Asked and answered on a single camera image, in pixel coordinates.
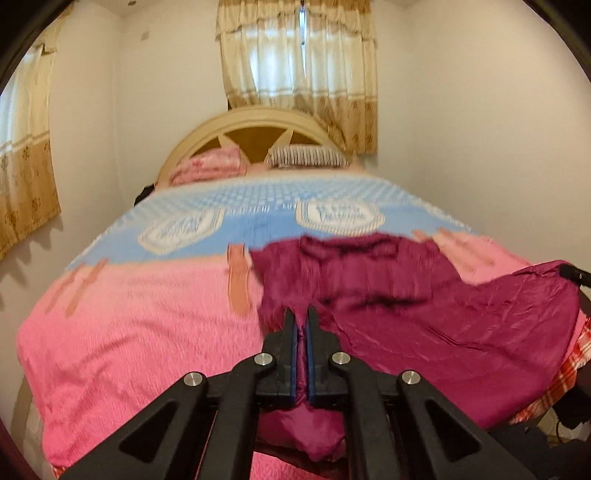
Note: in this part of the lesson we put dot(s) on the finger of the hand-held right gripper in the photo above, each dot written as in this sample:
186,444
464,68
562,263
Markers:
577,275

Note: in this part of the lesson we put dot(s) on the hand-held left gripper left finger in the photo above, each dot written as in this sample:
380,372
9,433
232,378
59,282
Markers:
293,364

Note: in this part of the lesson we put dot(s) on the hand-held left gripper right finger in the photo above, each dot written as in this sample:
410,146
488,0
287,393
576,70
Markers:
310,364

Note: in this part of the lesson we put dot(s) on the magenta quilted puffer jacket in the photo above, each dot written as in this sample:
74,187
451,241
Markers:
415,314

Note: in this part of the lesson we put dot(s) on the red plaid bed sheet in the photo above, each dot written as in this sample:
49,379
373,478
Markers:
561,383

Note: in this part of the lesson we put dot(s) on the bed with pink-blue cover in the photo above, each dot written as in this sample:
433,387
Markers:
138,332

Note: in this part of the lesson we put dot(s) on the striped pillow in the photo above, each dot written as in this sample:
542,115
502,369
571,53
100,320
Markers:
309,156

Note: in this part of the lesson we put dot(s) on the pink folded floral blanket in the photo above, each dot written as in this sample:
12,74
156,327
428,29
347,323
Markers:
207,166

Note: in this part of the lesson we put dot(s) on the dark cloth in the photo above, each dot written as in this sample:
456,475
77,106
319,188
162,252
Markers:
144,194

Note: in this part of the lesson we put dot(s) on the cream wooden bed headboard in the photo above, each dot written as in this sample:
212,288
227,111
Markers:
203,131

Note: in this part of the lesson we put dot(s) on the beige patterned curtain with valance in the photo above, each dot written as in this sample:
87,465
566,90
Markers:
295,69

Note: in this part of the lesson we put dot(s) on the wide beige patterned curtain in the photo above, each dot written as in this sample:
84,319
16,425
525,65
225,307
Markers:
23,161

